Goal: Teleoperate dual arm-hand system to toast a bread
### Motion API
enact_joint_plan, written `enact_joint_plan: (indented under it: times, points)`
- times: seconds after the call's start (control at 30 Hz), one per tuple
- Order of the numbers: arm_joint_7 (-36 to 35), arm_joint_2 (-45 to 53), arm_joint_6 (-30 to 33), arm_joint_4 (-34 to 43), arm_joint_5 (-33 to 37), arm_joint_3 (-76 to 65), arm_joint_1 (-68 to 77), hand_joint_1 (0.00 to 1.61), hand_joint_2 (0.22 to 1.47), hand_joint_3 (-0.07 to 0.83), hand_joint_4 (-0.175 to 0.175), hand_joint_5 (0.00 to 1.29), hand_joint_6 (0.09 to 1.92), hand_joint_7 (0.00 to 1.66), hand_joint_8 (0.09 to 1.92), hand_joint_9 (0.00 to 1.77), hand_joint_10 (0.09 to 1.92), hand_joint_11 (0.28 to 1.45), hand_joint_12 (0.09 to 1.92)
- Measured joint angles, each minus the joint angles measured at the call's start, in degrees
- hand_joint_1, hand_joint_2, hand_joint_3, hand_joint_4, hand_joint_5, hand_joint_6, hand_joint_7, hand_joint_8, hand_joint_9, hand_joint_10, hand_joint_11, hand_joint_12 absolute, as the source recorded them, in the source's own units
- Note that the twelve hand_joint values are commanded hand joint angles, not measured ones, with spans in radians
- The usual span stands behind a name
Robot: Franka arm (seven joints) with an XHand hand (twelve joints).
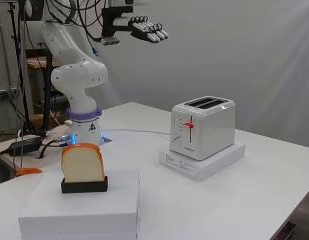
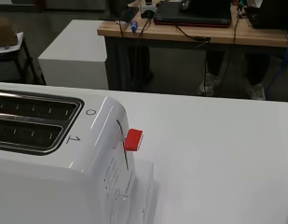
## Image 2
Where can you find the red toaster lever knob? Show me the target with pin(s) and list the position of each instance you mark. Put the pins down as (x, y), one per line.
(133, 140)

